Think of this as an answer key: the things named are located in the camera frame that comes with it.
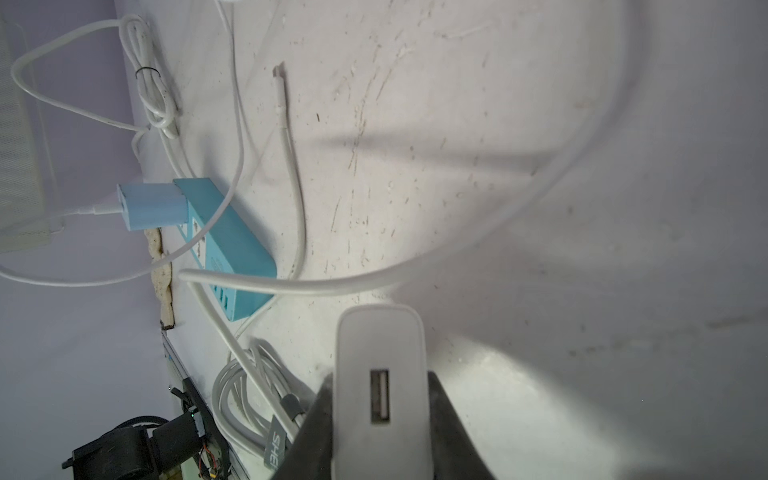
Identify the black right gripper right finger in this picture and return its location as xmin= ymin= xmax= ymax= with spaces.
xmin=428 ymin=371 xmax=494 ymax=480

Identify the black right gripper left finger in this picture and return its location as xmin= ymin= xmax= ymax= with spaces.
xmin=271 ymin=374 xmax=333 ymax=480

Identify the white laptop charger brick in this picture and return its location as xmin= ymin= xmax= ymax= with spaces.
xmin=331 ymin=304 xmax=434 ymax=479

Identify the white laptop charger cable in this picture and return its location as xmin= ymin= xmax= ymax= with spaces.
xmin=178 ymin=11 xmax=649 ymax=297

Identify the teal power strip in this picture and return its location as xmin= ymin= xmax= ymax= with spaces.
xmin=174 ymin=178 xmax=277 ymax=322

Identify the blue usb wall charger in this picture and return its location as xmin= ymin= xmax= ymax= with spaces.
xmin=117 ymin=183 xmax=188 ymax=231

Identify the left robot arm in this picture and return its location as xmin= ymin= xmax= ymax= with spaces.
xmin=62 ymin=378 xmax=232 ymax=479

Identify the beige work glove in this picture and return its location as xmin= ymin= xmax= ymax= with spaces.
xmin=143 ymin=228 xmax=175 ymax=330

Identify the coiled power strip cord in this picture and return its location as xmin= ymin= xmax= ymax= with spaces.
xmin=188 ymin=281 xmax=313 ymax=463

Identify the white usb cable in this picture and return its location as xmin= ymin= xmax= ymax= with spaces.
xmin=0 ymin=14 xmax=247 ymax=288

